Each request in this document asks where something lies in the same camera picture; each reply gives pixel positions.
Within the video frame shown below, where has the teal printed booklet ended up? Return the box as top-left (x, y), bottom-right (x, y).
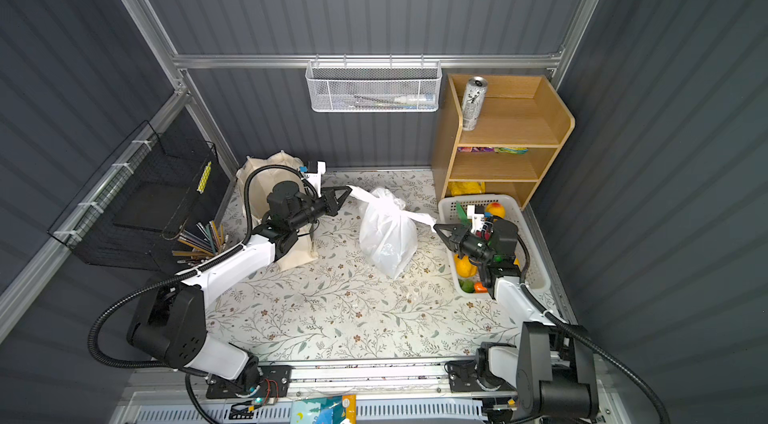
top-left (290, 395), bottom-right (357, 424)

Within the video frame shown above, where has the left silver drink can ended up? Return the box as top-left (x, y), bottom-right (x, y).
top-left (461, 76), bottom-right (488, 131)

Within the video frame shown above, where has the floral table mat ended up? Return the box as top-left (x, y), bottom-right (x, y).
top-left (205, 199), bottom-right (519, 361)

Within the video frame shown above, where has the black wire wall basket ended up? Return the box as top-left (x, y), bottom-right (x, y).
top-left (48, 113), bottom-right (230, 274)

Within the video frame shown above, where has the cup of coloured pencils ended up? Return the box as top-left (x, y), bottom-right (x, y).
top-left (171, 221), bottom-right (230, 265)

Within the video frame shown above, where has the yellow peach toy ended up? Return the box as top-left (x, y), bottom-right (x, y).
top-left (484, 202), bottom-right (506, 219)

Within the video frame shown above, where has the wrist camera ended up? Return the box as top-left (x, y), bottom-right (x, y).
top-left (299, 161), bottom-right (326, 194)
top-left (466, 204), bottom-right (493, 239)

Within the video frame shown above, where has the yellow snack packet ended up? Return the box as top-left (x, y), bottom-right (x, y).
top-left (448, 181), bottom-right (486, 197)

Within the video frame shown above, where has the pink dragon fruit toy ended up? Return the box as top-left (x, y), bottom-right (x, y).
top-left (455, 203), bottom-right (471, 226)

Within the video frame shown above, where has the white wire wall basket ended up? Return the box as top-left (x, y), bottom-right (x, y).
top-left (305, 61), bottom-right (443, 113)

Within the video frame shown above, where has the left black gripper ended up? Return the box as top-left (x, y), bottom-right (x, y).
top-left (287, 183), bottom-right (348, 233)

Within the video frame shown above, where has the white plastic fruit basket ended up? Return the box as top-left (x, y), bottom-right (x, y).
top-left (438, 194), bottom-right (551, 300)

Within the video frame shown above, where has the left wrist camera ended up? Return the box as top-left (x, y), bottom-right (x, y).
top-left (299, 161), bottom-right (326, 194)

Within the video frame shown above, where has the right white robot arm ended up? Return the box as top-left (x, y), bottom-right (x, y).
top-left (433, 218), bottom-right (670, 423)

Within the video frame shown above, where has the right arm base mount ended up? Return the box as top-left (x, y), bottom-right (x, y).
top-left (443, 360), bottom-right (514, 393)

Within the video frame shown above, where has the white plastic grocery bag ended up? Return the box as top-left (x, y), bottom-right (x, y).
top-left (351, 186), bottom-right (437, 279)

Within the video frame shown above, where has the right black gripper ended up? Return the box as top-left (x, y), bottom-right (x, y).
top-left (437, 224), bottom-right (496, 267)

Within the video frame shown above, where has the wooden shelf unit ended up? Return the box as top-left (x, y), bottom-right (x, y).
top-left (431, 74), bottom-right (575, 208)

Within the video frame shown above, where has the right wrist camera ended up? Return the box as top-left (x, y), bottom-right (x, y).
top-left (466, 204), bottom-right (493, 239)

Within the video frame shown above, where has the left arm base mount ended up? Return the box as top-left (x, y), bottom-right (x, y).
top-left (206, 365), bottom-right (293, 401)

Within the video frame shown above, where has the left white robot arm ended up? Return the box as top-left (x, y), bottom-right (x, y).
top-left (87, 168), bottom-right (353, 382)

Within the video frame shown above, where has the cream canvas tote bag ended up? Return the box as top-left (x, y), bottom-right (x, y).
top-left (235, 150), bottom-right (319, 272)

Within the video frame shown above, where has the yellow bell pepper toy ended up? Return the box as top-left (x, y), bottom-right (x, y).
top-left (453, 255), bottom-right (478, 279)

